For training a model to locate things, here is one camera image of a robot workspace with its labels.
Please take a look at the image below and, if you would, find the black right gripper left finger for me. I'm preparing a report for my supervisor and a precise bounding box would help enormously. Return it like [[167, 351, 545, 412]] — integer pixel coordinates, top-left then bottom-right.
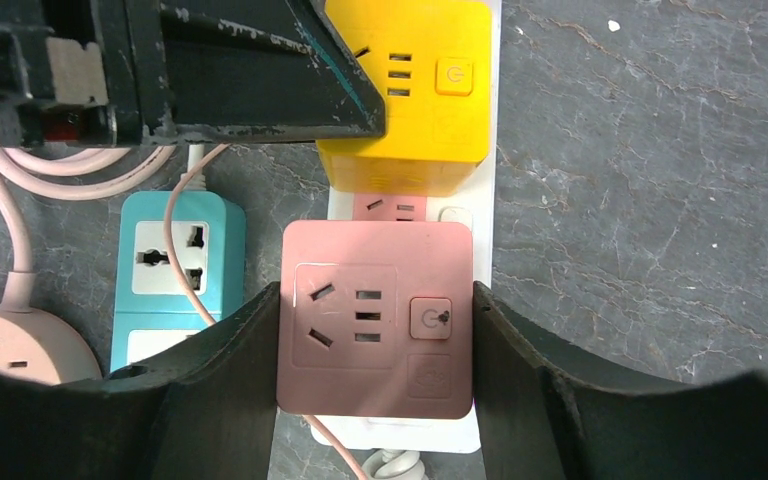
[[0, 282, 280, 479]]

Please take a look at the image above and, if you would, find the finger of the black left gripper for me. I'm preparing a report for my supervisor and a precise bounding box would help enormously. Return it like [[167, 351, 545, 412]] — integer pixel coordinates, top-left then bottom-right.
[[158, 1, 386, 143]]

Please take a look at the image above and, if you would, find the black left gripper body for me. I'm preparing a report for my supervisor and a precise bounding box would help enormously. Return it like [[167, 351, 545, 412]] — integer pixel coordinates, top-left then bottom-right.
[[0, 1, 172, 147]]

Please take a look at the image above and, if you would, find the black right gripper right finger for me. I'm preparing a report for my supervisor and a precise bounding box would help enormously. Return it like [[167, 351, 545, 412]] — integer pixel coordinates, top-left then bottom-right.
[[473, 283, 768, 479]]

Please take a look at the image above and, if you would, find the teal power strip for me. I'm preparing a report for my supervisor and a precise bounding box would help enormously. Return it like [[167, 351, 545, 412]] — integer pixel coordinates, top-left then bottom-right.
[[110, 191, 246, 371]]

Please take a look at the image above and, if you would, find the yellow cube socket adapter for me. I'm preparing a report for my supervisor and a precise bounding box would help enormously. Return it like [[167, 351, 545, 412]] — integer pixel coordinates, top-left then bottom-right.
[[317, 1, 492, 197]]

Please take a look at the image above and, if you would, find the round pink socket hub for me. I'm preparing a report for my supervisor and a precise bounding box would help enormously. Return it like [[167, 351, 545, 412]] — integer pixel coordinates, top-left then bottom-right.
[[0, 309, 102, 385]]

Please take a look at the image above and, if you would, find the pink cube socket adapter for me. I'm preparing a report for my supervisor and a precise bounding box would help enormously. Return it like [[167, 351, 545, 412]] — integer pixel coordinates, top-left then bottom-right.
[[276, 220, 474, 420]]

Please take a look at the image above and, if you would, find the white long power strip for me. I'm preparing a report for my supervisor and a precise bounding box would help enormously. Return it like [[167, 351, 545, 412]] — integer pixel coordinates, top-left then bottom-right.
[[319, 0, 503, 454]]

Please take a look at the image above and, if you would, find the thick pink hub cable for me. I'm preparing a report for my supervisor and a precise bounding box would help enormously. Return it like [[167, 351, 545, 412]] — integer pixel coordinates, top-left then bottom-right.
[[0, 112, 177, 313]]

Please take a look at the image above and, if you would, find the thin pink charger cable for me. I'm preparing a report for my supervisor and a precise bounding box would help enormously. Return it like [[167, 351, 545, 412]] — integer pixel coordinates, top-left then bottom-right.
[[162, 142, 371, 480]]

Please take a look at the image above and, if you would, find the white coiled power cord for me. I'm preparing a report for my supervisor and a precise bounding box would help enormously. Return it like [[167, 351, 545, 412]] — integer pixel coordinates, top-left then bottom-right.
[[360, 449, 429, 480]]

